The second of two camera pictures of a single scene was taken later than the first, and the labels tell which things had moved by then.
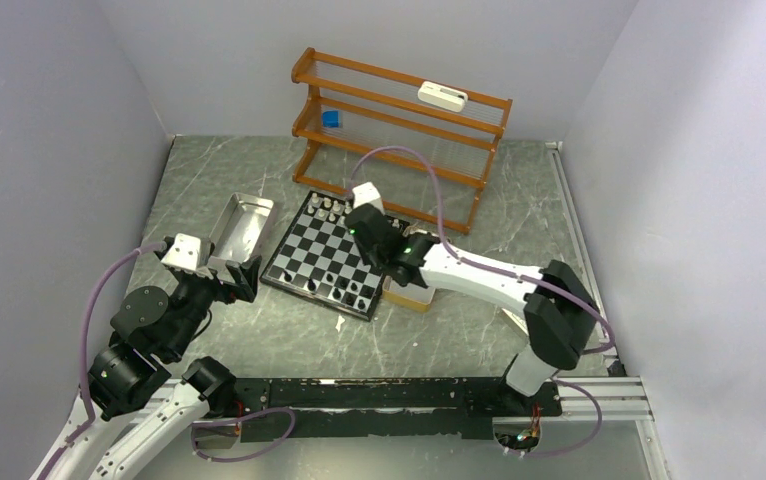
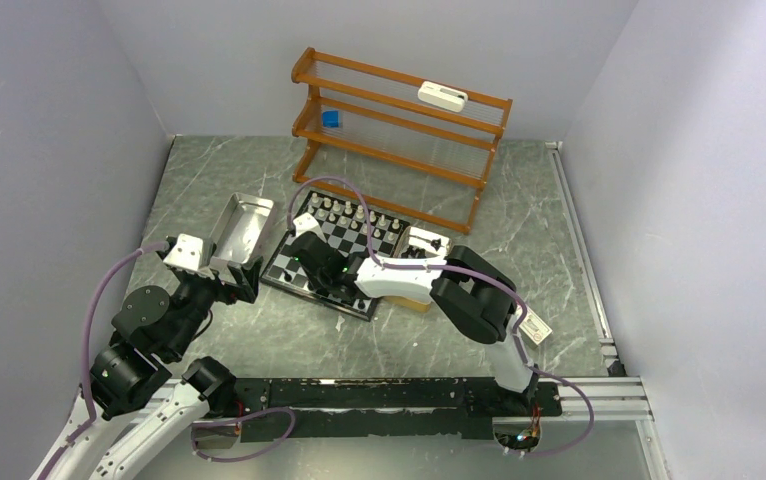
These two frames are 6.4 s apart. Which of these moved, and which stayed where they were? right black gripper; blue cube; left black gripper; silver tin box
Moved: right black gripper
Stayed: left black gripper; blue cube; silver tin box
